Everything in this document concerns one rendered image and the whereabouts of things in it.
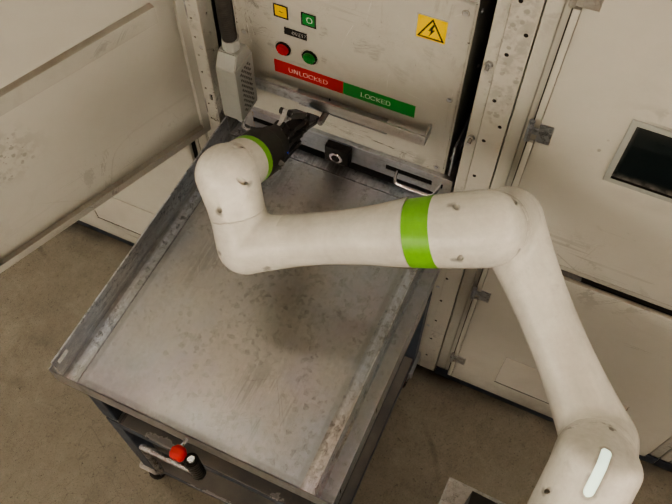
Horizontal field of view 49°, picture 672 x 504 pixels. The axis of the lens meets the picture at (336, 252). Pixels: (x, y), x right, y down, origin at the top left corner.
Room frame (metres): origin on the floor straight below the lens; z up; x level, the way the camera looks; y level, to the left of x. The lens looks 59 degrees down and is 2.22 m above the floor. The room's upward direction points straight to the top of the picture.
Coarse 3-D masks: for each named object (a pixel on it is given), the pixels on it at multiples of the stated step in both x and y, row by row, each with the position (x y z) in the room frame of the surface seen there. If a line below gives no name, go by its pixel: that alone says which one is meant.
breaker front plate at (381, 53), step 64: (256, 0) 1.17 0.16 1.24; (320, 0) 1.11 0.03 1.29; (384, 0) 1.06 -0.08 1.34; (448, 0) 1.01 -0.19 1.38; (256, 64) 1.18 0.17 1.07; (320, 64) 1.11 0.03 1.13; (384, 64) 1.05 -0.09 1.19; (448, 64) 1.00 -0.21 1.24; (320, 128) 1.11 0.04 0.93; (448, 128) 0.99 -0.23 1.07
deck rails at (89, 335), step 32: (224, 128) 1.15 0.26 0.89; (192, 192) 0.99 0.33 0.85; (160, 224) 0.88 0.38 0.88; (128, 256) 0.78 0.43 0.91; (160, 256) 0.82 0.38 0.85; (128, 288) 0.74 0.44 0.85; (96, 320) 0.66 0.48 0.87; (384, 320) 0.67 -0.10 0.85; (96, 352) 0.60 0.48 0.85; (384, 352) 0.60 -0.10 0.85; (352, 384) 0.53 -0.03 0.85; (352, 416) 0.46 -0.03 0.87; (320, 448) 0.40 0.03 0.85; (320, 480) 0.33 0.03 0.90
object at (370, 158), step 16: (256, 112) 1.17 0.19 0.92; (304, 144) 1.12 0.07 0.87; (320, 144) 1.10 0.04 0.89; (352, 144) 1.07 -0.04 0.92; (352, 160) 1.07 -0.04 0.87; (368, 160) 1.05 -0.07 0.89; (384, 160) 1.03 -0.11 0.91; (400, 160) 1.03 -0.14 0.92; (400, 176) 1.02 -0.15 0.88; (416, 176) 1.00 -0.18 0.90; (432, 176) 0.99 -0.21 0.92; (448, 176) 0.98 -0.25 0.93; (448, 192) 0.97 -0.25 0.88
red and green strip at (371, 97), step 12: (276, 60) 1.15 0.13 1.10; (288, 72) 1.14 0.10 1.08; (300, 72) 1.13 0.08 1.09; (312, 72) 1.12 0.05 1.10; (324, 84) 1.11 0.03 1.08; (336, 84) 1.10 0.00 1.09; (348, 84) 1.08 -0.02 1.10; (360, 96) 1.07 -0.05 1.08; (372, 96) 1.06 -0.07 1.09; (384, 96) 1.05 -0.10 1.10; (396, 108) 1.04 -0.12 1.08; (408, 108) 1.03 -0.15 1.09
